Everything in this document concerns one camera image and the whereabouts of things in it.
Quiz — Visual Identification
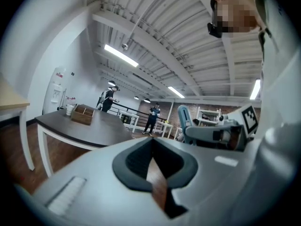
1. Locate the white shelf unit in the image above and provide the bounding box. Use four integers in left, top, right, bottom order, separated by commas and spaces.
196, 106, 223, 127

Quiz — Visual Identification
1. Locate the white grey backpack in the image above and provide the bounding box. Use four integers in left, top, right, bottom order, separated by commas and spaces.
96, 90, 108, 110

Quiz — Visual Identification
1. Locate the small white table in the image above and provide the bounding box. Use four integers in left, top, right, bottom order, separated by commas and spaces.
155, 120, 174, 139

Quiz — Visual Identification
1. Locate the white water dispenser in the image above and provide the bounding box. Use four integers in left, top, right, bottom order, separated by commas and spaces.
45, 66, 68, 115

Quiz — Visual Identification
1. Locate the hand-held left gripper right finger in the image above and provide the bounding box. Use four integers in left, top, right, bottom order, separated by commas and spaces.
152, 137, 260, 226

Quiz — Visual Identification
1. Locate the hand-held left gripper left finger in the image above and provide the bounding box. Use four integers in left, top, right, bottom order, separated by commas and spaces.
14, 137, 180, 226

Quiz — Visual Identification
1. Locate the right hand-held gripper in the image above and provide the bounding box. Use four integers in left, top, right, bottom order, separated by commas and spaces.
185, 104, 260, 152

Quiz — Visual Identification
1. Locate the white rectangular table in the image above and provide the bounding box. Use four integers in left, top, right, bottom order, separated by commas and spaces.
117, 109, 140, 133

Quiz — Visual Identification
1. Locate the ceiling tube light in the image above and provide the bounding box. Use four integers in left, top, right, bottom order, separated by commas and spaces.
167, 86, 186, 99
103, 44, 140, 68
249, 79, 261, 101

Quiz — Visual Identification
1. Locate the black metal railing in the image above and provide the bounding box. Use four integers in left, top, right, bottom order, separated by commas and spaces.
110, 103, 170, 127

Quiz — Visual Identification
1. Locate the light wooden table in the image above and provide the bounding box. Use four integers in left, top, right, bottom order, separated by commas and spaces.
0, 72, 36, 172

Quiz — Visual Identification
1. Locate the person's light grey shirt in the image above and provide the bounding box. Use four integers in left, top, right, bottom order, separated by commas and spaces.
255, 0, 301, 136

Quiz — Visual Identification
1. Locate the black head-worn camera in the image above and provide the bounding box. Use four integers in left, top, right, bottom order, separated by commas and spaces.
206, 21, 223, 39

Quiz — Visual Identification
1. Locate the ceiling pipe with sensor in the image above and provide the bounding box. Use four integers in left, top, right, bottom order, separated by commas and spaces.
121, 6, 153, 50

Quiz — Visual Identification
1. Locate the wooden compartment organizer box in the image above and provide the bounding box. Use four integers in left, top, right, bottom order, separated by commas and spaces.
71, 104, 95, 126

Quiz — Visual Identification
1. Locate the dark brown white-legged table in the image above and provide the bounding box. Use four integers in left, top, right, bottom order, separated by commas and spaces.
34, 109, 135, 179

